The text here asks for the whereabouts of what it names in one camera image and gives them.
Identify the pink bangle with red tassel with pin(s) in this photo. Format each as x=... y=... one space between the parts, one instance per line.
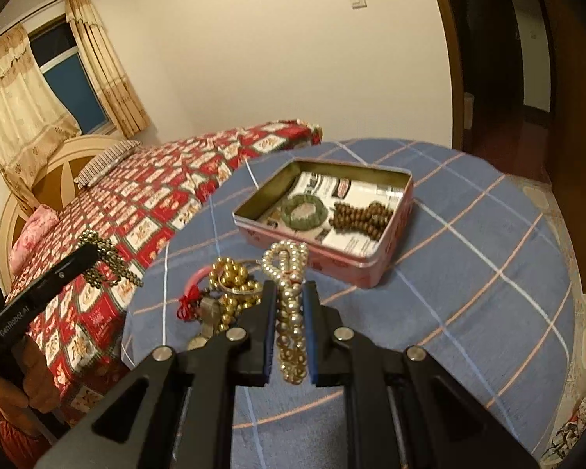
x=195 y=281

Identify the striped pillow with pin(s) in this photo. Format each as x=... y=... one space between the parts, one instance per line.
x=105 y=159

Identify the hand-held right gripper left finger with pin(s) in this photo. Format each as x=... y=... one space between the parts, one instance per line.
x=272 y=317

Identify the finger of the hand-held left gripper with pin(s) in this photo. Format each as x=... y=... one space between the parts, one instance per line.
x=85 y=256

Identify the blue plaid tablecloth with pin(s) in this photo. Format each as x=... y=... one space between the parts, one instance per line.
x=444 y=278

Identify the beige patterned curtain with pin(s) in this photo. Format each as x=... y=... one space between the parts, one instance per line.
x=107 y=73
x=14 y=107

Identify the cream wooden headboard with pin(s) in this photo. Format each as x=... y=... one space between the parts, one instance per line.
x=63 y=156

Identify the brown door frame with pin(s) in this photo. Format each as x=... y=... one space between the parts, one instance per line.
x=449 y=58

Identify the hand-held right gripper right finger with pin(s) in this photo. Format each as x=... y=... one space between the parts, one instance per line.
x=312 y=325

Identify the pink tin box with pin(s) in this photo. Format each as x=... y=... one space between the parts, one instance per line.
x=366 y=259

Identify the red printed bedspread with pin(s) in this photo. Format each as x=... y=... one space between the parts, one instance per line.
x=141 y=190

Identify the window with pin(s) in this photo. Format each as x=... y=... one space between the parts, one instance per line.
x=73 y=78

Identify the brown wooden door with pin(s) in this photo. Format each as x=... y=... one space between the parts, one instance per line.
x=574 y=132

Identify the pink pillow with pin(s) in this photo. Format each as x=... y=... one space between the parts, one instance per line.
x=31 y=234

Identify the white light switch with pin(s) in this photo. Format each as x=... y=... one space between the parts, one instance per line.
x=358 y=0

